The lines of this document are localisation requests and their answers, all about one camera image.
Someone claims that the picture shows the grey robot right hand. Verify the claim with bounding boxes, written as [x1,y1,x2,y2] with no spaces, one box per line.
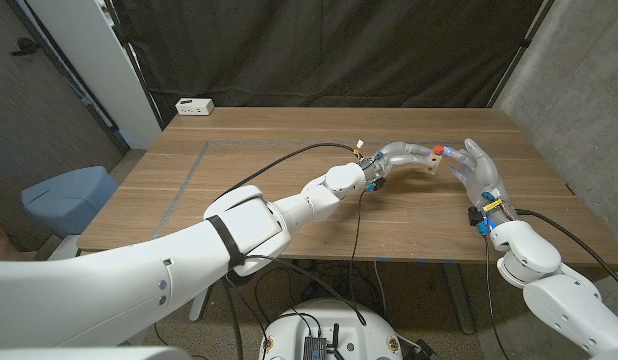
[441,138,518,225]

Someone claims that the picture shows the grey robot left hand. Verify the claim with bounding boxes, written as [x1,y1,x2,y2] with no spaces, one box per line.
[362,141,438,184]

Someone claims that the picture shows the grey table leg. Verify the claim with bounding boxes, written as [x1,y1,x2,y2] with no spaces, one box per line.
[188,285,213,323]
[441,263,476,335]

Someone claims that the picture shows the black backdrop curtain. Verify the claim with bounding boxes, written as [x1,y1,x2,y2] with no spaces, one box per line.
[111,0,558,126]

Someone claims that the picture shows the black backdrop stand pole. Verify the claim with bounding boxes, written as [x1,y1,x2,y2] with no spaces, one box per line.
[487,0,558,108]
[102,0,166,131]

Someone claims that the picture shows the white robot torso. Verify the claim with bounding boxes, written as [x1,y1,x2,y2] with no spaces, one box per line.
[258,298,404,360]

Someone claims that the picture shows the black antenna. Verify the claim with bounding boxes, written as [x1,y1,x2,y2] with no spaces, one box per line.
[326,323,343,360]

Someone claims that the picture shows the grey electronics box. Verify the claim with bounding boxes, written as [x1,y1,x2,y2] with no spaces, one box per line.
[302,335,329,360]

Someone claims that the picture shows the white power strip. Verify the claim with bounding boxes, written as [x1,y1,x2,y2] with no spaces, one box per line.
[174,97,215,117]

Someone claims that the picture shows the blue-grey stool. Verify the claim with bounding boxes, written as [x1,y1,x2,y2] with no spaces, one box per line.
[21,165,119,239]

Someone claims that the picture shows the person's bare leg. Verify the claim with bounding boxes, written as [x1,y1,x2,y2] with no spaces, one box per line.
[0,219,38,261]

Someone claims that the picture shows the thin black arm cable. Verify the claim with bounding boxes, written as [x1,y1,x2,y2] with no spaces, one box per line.
[246,189,369,326]
[483,234,513,360]

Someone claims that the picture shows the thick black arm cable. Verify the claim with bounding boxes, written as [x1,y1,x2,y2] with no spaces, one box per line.
[208,142,363,360]
[513,208,618,294]

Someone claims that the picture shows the white floor cable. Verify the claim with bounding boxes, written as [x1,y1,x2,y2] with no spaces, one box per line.
[372,260,389,314]

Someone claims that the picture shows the black floor cable loop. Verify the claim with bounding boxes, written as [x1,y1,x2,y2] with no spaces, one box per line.
[253,259,385,326]

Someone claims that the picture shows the black door handle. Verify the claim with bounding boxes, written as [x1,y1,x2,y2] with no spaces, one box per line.
[9,37,39,56]

